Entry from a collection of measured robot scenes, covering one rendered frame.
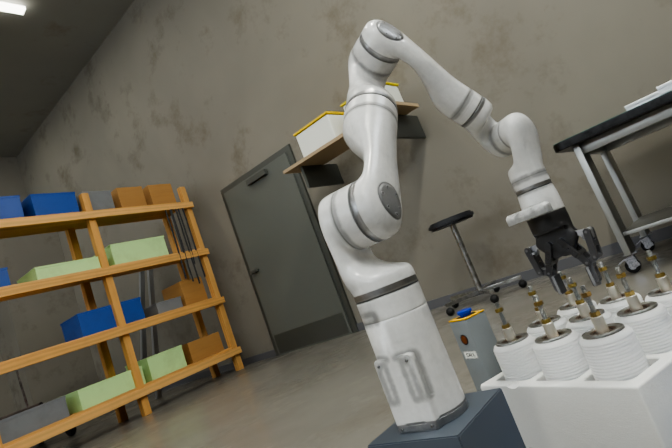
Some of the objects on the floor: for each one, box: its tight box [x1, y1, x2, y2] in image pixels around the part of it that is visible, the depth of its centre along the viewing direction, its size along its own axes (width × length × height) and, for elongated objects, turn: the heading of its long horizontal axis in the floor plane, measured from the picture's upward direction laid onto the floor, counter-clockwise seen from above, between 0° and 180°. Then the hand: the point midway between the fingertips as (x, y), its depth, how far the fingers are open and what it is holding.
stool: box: [428, 210, 527, 316], centre depth 391 cm, size 62×65×69 cm
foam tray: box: [480, 350, 672, 448], centre depth 105 cm, size 39×39×18 cm
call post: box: [450, 311, 502, 392], centre depth 127 cm, size 7×7×31 cm
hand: (577, 282), depth 94 cm, fingers open, 6 cm apart
